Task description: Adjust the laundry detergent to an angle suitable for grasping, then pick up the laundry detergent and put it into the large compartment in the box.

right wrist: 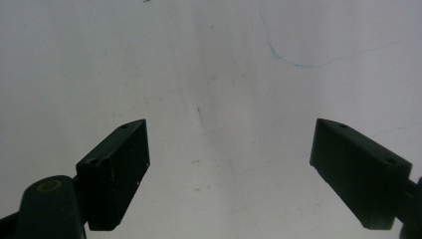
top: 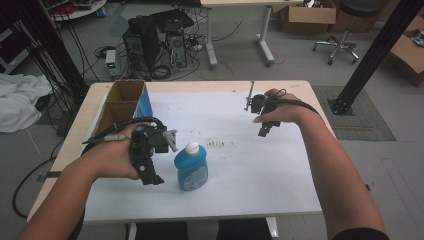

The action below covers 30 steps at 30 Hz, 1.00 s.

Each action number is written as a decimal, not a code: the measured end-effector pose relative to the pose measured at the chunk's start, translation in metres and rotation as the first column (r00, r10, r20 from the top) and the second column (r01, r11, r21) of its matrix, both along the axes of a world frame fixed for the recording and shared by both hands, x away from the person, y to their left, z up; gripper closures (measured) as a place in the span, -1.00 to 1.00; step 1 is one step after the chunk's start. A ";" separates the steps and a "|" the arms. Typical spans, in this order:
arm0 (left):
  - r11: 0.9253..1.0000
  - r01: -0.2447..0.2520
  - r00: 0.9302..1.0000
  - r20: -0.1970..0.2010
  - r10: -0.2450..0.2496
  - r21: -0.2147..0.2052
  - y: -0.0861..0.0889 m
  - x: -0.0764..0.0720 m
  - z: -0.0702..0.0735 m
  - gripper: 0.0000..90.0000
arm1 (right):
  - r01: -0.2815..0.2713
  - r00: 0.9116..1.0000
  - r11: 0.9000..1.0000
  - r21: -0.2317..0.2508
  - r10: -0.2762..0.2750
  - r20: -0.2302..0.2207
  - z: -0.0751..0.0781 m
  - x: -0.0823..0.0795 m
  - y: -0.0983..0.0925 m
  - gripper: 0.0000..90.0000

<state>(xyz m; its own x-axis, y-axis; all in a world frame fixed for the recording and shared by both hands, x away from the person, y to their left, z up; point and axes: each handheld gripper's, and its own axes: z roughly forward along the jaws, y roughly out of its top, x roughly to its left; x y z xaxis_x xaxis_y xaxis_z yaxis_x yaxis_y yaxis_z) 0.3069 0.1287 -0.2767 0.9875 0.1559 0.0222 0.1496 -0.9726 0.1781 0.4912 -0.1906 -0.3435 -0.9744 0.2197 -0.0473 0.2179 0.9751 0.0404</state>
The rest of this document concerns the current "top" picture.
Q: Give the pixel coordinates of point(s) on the white-legged wooden table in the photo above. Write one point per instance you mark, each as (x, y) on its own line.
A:
(266, 33)

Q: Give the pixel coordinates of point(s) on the blue bottle with white cap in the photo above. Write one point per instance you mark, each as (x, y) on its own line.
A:
(191, 170)

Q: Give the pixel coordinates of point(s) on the large cardboard box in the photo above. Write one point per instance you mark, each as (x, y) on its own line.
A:
(408, 56)

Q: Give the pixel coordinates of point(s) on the white table mat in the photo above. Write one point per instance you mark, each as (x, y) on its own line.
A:
(250, 173)

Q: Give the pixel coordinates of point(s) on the person's right hand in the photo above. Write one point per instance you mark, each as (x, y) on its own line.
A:
(288, 111)

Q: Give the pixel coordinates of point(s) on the black metal post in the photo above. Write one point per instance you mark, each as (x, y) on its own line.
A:
(373, 50)

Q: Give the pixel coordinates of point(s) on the grey computer tower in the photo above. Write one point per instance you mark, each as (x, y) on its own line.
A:
(176, 50)

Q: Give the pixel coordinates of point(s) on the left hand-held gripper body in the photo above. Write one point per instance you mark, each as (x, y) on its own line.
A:
(146, 146)

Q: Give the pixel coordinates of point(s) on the open cardboard box, blue side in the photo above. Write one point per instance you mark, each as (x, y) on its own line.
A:
(123, 91)

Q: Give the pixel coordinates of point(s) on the black computer tower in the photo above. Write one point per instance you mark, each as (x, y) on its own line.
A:
(141, 43)

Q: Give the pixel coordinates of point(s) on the grey floor mat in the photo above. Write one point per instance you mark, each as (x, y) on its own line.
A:
(363, 123)

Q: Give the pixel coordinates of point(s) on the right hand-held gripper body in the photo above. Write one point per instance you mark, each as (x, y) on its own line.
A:
(266, 128)

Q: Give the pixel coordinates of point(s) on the person's left hand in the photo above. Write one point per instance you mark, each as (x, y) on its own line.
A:
(111, 155)

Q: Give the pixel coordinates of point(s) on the round white table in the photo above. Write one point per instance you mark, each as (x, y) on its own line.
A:
(80, 10)

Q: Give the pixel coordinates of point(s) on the black office chair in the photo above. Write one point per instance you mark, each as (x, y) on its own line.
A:
(346, 36)

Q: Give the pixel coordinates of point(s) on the white power unit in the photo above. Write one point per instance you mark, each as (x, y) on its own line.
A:
(110, 61)

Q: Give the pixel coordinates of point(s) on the white cloth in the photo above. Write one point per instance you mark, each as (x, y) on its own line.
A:
(20, 100)

